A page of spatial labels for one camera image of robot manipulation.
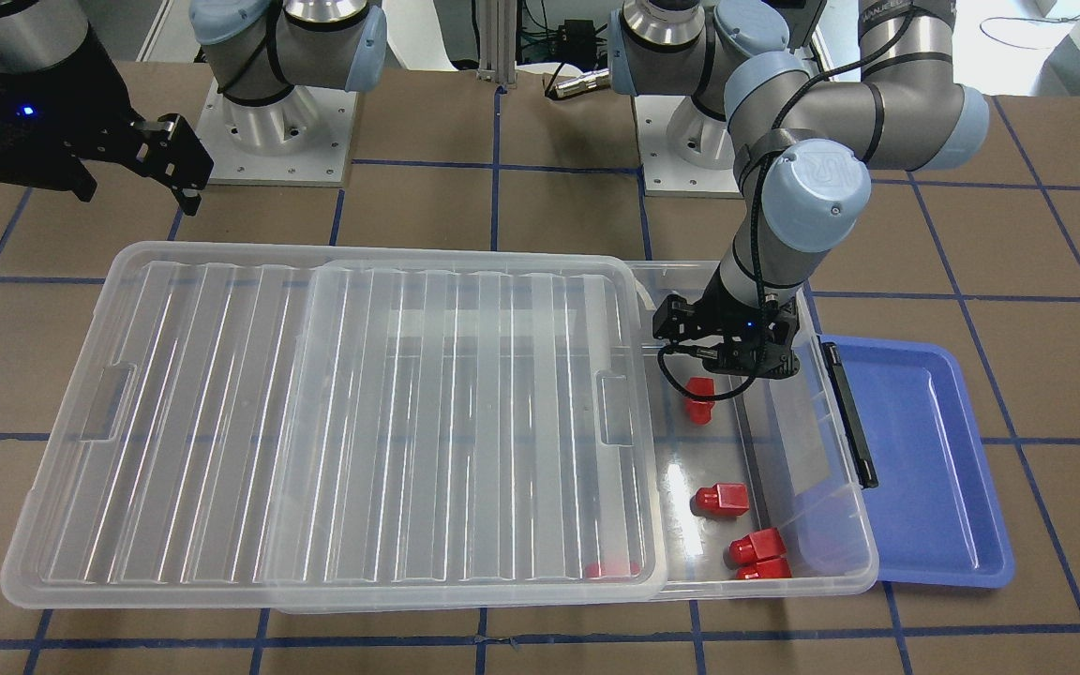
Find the clear plastic box lid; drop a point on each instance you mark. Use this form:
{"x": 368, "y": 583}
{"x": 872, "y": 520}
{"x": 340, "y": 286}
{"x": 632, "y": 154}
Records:
{"x": 154, "y": 489}

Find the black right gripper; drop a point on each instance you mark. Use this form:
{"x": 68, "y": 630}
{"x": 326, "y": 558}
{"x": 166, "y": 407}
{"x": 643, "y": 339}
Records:
{"x": 93, "y": 110}

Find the blue plastic tray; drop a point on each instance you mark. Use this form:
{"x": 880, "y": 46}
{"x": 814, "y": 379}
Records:
{"x": 935, "y": 511}

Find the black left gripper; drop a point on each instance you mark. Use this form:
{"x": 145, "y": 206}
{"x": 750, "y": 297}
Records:
{"x": 677, "y": 322}

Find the red block under lid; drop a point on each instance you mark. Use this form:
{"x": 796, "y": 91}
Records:
{"x": 612, "y": 569}

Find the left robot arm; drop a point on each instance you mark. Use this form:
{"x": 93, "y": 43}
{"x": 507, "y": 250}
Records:
{"x": 804, "y": 145}

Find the black box latch handle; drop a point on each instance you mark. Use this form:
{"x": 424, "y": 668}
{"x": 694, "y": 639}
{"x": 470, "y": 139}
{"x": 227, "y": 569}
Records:
{"x": 862, "y": 458}

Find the clear plastic storage box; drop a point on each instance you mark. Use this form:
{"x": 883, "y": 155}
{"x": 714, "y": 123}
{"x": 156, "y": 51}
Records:
{"x": 765, "y": 469}

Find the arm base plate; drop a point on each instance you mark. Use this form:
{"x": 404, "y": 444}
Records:
{"x": 684, "y": 152}
{"x": 304, "y": 140}

